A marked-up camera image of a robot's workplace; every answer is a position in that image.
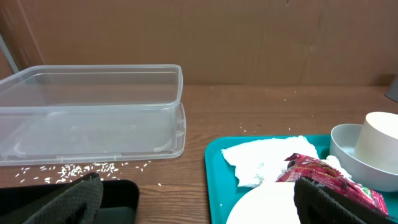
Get scattered rice grains on table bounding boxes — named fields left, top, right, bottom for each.
left=14, top=161, right=152, bottom=184

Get white paper cup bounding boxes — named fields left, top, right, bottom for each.
left=353, top=111, right=397, bottom=174

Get grey bowl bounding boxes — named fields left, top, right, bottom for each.
left=330, top=124, right=397, bottom=192

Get black plastic tray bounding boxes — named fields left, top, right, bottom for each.
left=1, top=180, right=140, bottom=223

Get red snack wrapper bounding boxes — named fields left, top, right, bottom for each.
left=277, top=153, right=389, bottom=215

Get large white plate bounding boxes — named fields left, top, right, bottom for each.
left=226, top=182, right=300, bottom=224

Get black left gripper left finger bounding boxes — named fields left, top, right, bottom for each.
left=1, top=172, right=103, bottom=224

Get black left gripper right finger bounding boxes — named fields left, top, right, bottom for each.
left=294, top=177, right=396, bottom=224

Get white napkin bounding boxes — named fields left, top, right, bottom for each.
left=221, top=135, right=352, bottom=189

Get teal serving tray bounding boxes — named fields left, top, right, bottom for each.
left=205, top=134, right=397, bottom=223

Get clear plastic bin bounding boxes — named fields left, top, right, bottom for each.
left=1, top=64, right=186, bottom=166

